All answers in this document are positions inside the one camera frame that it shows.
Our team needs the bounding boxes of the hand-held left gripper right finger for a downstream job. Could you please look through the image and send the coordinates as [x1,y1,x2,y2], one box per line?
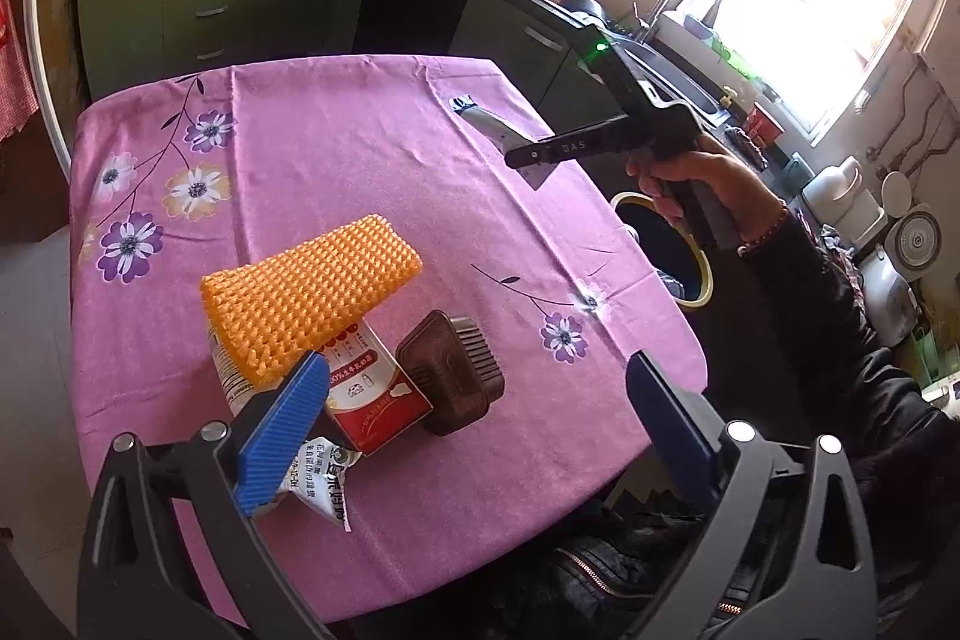
[622,350,882,640]

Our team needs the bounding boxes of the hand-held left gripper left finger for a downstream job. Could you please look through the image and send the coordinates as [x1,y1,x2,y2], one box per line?
[75,351,332,640]

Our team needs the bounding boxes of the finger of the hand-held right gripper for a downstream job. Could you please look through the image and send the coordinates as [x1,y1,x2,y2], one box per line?
[504,134,552,170]

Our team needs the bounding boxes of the silver snack wrapper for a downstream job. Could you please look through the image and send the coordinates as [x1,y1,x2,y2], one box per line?
[259,434,365,532]

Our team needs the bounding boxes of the white pill bottle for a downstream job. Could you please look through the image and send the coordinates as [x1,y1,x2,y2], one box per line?
[206,323,257,417]

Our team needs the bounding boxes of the red white milk carton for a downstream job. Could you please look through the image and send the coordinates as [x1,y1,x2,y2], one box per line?
[319,317,436,457]

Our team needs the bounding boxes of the yellow-rimmed trash bin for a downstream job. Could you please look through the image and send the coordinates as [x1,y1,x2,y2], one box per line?
[609,191,713,311]

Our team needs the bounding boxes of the orange spiky foam mat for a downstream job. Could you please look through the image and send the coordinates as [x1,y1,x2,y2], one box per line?
[200,216,422,386]

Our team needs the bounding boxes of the brown plastic tray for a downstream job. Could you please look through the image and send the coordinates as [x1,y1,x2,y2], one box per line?
[395,310,505,437]

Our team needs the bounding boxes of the person's right forearm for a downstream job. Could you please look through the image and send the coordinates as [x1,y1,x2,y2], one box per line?
[739,205,960,461]

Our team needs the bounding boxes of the person's right hand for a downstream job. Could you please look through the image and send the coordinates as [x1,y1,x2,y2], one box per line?
[626,134,788,251]

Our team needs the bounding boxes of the steel sink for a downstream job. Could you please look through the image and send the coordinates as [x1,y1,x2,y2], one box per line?
[622,40,722,118]

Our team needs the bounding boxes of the dark base cabinets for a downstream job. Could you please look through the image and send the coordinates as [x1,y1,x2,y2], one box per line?
[450,0,728,176]

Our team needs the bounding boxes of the steel faucet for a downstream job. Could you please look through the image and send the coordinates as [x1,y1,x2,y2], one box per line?
[637,0,677,46]

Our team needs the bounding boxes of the red cup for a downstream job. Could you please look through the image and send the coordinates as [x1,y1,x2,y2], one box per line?
[746,101,781,146]

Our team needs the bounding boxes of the black pot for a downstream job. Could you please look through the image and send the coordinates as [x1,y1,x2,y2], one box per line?
[559,0,607,28]

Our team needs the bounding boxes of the person's black jacket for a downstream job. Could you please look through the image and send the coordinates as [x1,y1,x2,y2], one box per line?
[480,385,960,640]

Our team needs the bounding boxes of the pink floral tablecloth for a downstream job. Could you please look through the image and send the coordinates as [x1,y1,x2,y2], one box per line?
[69,53,710,630]

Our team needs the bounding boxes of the white plastic jug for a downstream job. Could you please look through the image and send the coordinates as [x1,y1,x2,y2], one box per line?
[801,156,890,240]

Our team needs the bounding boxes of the green base cabinets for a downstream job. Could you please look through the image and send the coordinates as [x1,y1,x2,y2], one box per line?
[73,0,380,101]

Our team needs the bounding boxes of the sliding glass door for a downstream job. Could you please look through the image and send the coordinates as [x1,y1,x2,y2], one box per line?
[21,0,107,155]

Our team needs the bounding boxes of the red checked apron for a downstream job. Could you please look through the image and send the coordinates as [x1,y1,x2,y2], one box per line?
[0,0,40,140]

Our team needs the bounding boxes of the red beaded bracelet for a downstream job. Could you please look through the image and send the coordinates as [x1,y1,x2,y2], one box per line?
[736,199,790,257]

